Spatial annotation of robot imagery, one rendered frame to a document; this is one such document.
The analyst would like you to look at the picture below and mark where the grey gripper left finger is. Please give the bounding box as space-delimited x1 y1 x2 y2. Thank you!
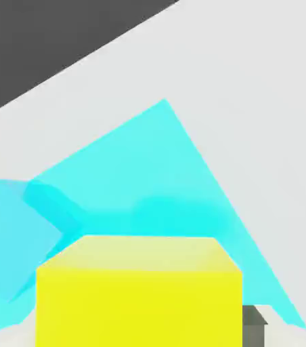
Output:
0 308 37 347

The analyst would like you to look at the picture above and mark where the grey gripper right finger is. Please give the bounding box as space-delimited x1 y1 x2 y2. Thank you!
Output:
242 304 306 347

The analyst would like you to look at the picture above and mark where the small yellow cube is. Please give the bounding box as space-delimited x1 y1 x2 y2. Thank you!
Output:
35 234 243 347

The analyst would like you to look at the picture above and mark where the small light blue cube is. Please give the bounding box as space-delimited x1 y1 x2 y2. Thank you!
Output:
0 178 64 304

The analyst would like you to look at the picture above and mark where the large cyan box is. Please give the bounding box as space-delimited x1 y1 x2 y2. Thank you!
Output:
0 98 306 338

